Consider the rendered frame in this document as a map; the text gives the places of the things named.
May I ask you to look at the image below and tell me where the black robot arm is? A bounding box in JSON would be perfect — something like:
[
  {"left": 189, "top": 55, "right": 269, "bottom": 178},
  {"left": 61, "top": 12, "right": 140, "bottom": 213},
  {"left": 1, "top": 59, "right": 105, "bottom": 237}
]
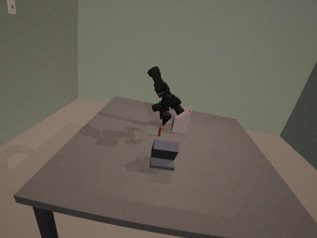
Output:
[{"left": 148, "top": 66, "right": 184, "bottom": 115}]

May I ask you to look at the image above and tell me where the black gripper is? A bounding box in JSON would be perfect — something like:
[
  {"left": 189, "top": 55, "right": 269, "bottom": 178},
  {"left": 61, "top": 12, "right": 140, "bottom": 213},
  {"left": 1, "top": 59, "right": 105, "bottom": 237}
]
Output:
[{"left": 159, "top": 100, "right": 172, "bottom": 125}]

